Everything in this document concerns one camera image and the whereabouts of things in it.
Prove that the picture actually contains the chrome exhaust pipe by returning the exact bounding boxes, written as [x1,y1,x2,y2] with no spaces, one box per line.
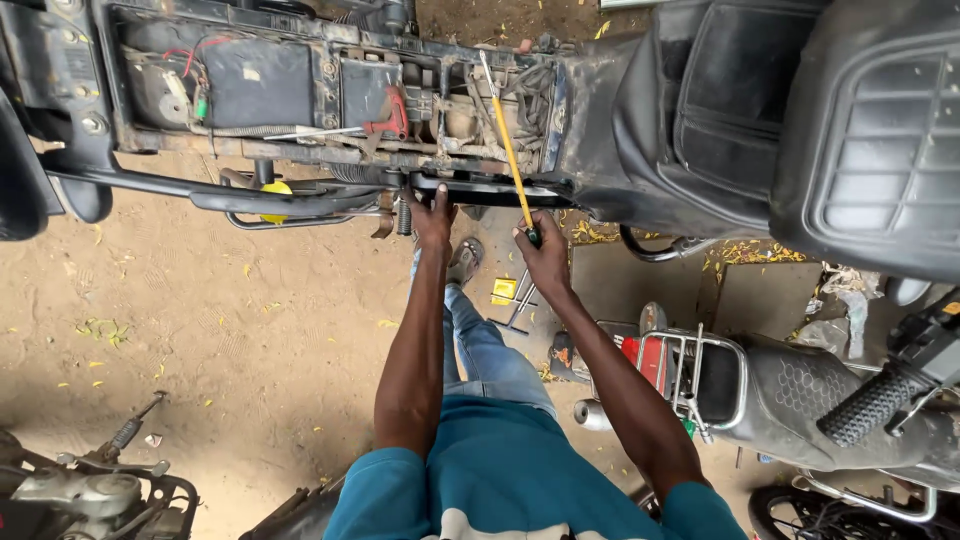
[573,398,616,433]

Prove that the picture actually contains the yellow round cap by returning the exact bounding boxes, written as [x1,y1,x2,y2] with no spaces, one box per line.
[258,180,294,225]

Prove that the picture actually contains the parked motorcycle with patterned seat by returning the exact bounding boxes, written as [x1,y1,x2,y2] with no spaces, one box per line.
[549,300,960,496]

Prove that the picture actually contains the chrome rear carrier rack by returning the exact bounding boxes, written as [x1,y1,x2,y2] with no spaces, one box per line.
[636,322,750,445]

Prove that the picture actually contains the metal cross wrench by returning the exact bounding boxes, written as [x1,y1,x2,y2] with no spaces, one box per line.
[487,270,540,336]

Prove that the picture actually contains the person's grey sandal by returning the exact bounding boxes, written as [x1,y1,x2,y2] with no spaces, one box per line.
[446,237,486,288]

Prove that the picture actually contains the chrome footrest bar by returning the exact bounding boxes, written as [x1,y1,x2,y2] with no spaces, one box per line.
[619,223,720,264]

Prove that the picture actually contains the person's blue jeans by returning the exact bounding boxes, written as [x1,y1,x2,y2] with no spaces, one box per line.
[408,247,560,421]

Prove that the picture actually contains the black spoked motorcycle wheel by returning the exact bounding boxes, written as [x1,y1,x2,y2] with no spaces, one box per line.
[747,483,960,540]

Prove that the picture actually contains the person's left hand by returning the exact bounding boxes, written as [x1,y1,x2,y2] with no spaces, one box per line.
[402,183,459,254]

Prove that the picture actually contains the person's teal shirt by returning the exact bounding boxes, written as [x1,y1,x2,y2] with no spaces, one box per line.
[322,394,750,540]

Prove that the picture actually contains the red tail light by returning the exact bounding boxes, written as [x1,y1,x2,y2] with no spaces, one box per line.
[619,335,670,391]

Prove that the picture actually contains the stripped black motorcycle frame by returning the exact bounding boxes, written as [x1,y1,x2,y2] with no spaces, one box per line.
[0,0,580,243]

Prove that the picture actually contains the grey motorcycle engine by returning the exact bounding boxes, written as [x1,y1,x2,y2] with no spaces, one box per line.
[0,390,201,540]

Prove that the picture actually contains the thin metal rod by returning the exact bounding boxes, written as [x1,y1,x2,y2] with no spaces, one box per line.
[261,126,366,142]

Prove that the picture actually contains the red T-handle tool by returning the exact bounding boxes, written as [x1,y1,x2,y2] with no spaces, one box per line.
[363,84,411,142]

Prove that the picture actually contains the black rear mudguard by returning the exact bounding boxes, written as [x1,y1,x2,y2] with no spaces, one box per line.
[0,86,115,243]

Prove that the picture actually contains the crumpled plastic waste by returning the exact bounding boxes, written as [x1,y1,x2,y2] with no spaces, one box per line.
[787,261,886,360]

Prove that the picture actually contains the black motorcycle battery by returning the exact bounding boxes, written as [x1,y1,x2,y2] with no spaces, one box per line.
[201,37,316,130]

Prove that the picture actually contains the person's right hand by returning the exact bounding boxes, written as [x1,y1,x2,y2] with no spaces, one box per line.
[512,210,574,302]

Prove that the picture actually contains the long yellow screwdriver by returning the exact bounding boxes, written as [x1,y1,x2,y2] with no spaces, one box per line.
[479,49,543,249]

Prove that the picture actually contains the black handlebar grip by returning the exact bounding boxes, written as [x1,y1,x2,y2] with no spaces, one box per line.
[816,363,933,450]

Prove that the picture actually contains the black motorcycle part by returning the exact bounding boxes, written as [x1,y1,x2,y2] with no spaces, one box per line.
[238,474,350,540]

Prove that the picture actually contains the black motorcycle grab rail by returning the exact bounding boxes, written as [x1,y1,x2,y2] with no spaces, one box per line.
[43,168,575,220]

